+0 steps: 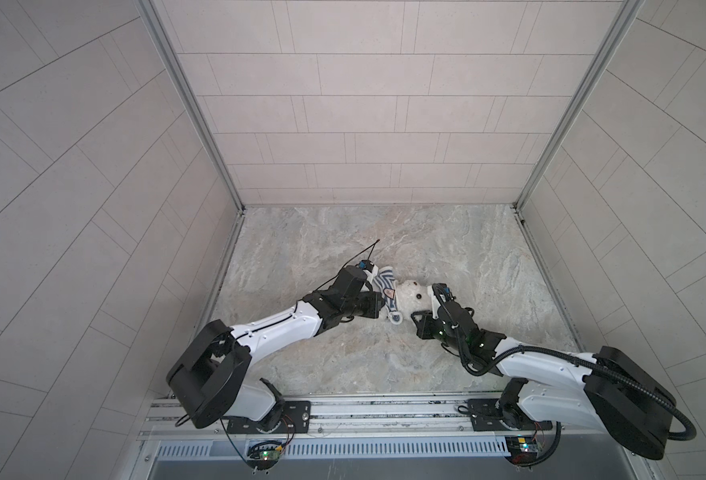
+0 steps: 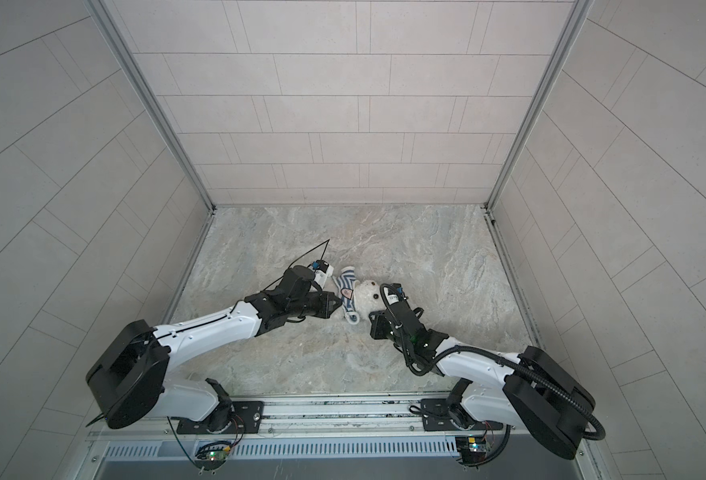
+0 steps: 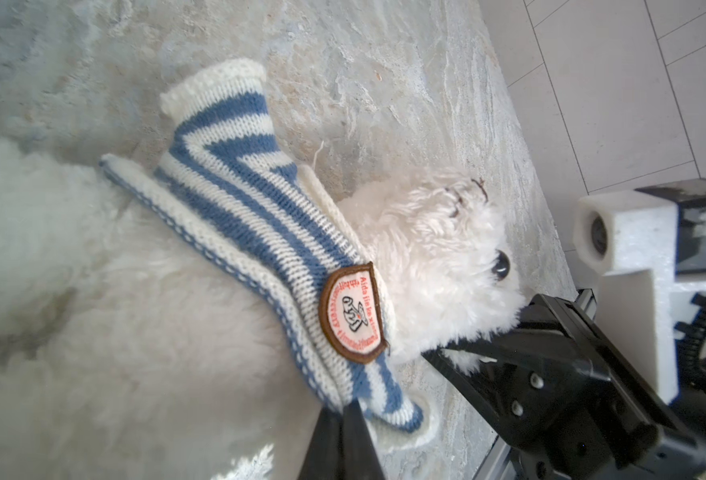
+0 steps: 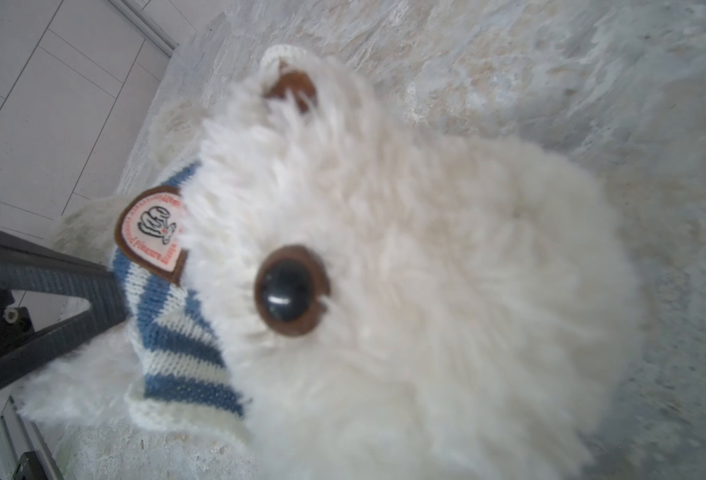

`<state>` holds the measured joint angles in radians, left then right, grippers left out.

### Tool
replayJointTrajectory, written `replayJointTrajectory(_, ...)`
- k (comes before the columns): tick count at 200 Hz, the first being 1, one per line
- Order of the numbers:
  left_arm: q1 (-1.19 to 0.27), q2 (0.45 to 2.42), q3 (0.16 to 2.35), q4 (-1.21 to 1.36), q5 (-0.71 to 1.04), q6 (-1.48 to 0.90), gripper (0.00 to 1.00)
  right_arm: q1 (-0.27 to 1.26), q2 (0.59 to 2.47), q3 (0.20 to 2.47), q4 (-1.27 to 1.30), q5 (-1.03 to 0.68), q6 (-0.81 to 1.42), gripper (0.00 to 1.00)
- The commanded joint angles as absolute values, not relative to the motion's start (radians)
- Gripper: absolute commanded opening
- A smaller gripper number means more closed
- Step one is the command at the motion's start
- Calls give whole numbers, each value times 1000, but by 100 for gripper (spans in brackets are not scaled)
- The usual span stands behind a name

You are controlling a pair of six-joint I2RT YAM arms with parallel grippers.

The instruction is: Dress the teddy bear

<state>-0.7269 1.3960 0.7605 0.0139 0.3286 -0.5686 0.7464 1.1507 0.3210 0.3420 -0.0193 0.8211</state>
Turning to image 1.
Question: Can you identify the white plush teddy bear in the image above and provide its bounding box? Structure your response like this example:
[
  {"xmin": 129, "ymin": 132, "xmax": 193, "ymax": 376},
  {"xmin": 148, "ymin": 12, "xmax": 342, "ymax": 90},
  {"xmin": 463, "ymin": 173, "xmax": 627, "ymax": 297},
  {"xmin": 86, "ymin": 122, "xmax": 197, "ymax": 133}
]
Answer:
[{"xmin": 396, "ymin": 279, "xmax": 432, "ymax": 320}]

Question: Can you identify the blue white striped knit sweater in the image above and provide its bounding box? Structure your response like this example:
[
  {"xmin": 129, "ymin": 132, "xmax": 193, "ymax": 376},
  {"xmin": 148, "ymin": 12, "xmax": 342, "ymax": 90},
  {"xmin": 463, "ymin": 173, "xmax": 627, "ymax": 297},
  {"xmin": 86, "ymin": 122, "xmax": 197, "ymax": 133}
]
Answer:
[{"xmin": 372, "ymin": 266, "xmax": 403, "ymax": 325}]

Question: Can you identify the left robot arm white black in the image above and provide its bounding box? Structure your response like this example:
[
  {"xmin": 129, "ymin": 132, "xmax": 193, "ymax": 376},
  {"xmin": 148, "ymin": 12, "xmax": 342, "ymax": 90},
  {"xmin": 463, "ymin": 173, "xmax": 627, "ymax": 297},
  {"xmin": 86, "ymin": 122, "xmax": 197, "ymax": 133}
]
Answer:
[{"xmin": 166, "ymin": 260, "xmax": 384, "ymax": 431}]

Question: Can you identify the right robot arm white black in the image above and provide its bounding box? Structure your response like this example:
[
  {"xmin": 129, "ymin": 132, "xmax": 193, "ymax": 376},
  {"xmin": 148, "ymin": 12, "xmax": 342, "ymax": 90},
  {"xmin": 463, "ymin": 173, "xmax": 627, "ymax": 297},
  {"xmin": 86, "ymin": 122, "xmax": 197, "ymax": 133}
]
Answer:
[{"xmin": 411, "ymin": 301, "xmax": 696, "ymax": 460}]

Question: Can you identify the white ventilation grille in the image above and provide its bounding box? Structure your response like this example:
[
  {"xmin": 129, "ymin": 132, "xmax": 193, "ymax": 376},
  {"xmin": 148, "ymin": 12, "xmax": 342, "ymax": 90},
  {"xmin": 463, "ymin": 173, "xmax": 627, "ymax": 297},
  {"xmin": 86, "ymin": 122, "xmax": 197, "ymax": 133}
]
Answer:
[{"xmin": 156, "ymin": 436, "xmax": 511, "ymax": 461}]

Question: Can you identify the right green circuit board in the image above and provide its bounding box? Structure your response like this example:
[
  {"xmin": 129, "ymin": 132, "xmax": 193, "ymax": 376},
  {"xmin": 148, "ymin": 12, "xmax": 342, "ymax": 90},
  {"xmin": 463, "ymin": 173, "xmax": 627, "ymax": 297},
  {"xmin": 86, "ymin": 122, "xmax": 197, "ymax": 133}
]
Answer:
[{"xmin": 505, "ymin": 436, "xmax": 540, "ymax": 465}]

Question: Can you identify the green circuit board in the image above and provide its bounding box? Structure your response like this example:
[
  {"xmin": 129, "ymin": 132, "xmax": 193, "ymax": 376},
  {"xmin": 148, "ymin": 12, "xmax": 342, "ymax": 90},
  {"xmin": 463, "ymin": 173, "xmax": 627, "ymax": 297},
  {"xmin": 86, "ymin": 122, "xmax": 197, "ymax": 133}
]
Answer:
[
  {"xmin": 505, "ymin": 436, "xmax": 540, "ymax": 465},
  {"xmin": 246, "ymin": 440, "xmax": 286, "ymax": 471}
]

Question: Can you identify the left green circuit board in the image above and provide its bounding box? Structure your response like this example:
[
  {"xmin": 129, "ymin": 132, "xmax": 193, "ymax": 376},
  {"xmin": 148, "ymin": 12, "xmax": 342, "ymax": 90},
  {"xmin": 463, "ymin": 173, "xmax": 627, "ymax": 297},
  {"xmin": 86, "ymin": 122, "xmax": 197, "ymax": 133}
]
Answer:
[{"xmin": 246, "ymin": 440, "xmax": 286, "ymax": 471}]

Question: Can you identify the left corner aluminium profile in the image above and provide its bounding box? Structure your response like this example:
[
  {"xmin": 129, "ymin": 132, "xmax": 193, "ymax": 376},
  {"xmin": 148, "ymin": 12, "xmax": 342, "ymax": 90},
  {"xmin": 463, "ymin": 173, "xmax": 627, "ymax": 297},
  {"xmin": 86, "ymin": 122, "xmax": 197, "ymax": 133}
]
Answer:
[{"xmin": 137, "ymin": 0, "xmax": 246, "ymax": 216}]

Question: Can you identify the corner aluminium profile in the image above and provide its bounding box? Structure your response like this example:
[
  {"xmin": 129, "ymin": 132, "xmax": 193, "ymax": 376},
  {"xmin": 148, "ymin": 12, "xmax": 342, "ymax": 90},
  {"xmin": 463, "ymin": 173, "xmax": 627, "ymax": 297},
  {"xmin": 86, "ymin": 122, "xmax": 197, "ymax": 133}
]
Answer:
[
  {"xmin": 137, "ymin": 0, "xmax": 246, "ymax": 216},
  {"xmin": 513, "ymin": 0, "xmax": 645, "ymax": 217}
]

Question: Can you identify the right corner aluminium profile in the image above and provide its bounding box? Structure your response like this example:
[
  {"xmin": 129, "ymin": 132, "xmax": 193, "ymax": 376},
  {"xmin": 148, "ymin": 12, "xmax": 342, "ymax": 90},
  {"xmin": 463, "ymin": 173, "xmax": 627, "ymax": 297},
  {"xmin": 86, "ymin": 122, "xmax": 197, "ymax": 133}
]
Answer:
[{"xmin": 513, "ymin": 0, "xmax": 645, "ymax": 217}]

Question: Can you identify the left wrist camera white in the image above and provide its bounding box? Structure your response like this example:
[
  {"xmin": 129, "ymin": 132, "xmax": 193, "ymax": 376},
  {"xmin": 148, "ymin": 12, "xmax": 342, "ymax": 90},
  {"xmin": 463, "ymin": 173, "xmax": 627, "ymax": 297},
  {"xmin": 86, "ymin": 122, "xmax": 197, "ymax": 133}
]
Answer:
[{"xmin": 357, "ymin": 259, "xmax": 379, "ymax": 291}]

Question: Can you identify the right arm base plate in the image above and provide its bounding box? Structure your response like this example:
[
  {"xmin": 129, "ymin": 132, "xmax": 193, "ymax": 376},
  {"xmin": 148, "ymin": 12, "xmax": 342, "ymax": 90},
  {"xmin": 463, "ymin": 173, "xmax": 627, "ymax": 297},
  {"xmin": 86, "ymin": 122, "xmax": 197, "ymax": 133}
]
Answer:
[{"xmin": 457, "ymin": 398, "xmax": 554, "ymax": 432}]

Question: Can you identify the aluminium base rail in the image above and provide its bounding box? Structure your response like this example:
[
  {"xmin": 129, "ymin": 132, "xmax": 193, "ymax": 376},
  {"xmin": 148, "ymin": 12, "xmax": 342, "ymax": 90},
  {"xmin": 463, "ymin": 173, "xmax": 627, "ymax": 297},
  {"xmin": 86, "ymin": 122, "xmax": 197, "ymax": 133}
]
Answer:
[{"xmin": 138, "ymin": 392, "xmax": 554, "ymax": 440}]

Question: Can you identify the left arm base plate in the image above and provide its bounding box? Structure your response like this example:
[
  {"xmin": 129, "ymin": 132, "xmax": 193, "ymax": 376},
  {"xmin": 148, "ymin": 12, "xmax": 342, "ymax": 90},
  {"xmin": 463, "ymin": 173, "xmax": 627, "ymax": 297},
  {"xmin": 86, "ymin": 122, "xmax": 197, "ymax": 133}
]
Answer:
[{"xmin": 226, "ymin": 401, "xmax": 312, "ymax": 435}]

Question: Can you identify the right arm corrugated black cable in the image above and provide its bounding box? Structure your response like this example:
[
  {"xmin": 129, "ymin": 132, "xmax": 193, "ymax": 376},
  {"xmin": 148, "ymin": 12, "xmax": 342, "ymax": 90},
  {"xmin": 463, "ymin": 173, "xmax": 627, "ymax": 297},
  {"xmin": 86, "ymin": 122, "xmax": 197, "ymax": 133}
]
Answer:
[{"xmin": 448, "ymin": 293, "xmax": 698, "ymax": 442}]

